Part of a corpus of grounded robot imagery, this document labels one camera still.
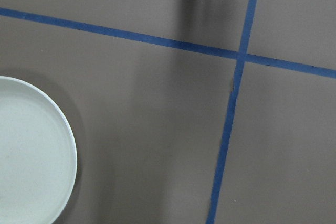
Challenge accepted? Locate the cream round plate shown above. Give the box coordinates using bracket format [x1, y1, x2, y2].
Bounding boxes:
[1, 76, 77, 223]

